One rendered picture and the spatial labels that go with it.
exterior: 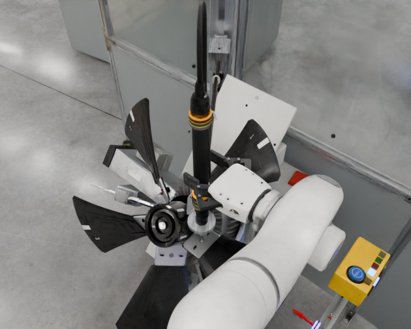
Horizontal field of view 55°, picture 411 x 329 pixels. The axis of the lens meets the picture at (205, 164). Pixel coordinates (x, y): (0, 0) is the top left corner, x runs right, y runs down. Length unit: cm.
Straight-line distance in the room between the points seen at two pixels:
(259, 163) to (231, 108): 36
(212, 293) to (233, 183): 38
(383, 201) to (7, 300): 198
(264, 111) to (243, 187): 48
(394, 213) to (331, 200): 102
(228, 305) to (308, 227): 23
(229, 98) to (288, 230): 73
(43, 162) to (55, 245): 73
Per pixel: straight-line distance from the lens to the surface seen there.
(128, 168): 135
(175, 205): 106
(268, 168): 94
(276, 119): 121
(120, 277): 240
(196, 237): 109
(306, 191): 65
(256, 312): 47
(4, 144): 334
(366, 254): 128
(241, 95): 126
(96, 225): 129
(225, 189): 78
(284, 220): 62
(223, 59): 135
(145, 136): 112
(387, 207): 167
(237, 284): 46
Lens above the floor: 211
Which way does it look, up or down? 48 degrees down
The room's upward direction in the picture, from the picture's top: straight up
